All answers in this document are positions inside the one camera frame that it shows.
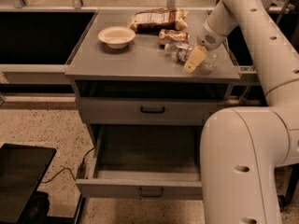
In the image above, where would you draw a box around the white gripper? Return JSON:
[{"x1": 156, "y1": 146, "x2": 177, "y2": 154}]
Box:
[{"x1": 183, "y1": 21, "x2": 226, "y2": 74}]

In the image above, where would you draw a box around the clear plastic water bottle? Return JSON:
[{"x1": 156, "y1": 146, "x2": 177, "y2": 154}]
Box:
[{"x1": 164, "y1": 42, "x2": 218, "y2": 74}]

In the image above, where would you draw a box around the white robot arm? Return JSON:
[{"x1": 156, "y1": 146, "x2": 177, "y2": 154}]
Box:
[{"x1": 199, "y1": 0, "x2": 299, "y2": 224}]

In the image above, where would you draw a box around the grey drawer cabinet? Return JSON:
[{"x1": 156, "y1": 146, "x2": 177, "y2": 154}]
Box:
[{"x1": 65, "y1": 9, "x2": 240, "y2": 142}]

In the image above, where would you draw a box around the closed grey upper drawer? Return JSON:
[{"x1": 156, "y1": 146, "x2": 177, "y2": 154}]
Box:
[{"x1": 76, "y1": 97, "x2": 224, "y2": 125}]

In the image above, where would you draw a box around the open grey lower drawer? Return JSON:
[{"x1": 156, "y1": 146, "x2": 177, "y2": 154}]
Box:
[{"x1": 76, "y1": 125, "x2": 202, "y2": 200}]

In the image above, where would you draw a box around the small brown snack bag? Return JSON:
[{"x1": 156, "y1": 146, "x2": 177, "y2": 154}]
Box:
[{"x1": 159, "y1": 29, "x2": 190, "y2": 45}]

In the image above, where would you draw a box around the large brown snack bag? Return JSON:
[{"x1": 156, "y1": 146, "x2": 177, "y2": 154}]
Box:
[{"x1": 127, "y1": 8, "x2": 188, "y2": 33}]

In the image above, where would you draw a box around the white paper bowl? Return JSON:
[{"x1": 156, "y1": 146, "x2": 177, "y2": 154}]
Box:
[{"x1": 98, "y1": 26, "x2": 135, "y2": 49}]

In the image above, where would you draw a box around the black monitor panel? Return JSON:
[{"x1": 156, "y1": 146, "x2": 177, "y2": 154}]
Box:
[{"x1": 0, "y1": 144, "x2": 56, "y2": 224}]

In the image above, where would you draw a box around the black power cable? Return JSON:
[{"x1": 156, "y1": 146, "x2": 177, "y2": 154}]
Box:
[{"x1": 40, "y1": 147, "x2": 96, "y2": 185}]

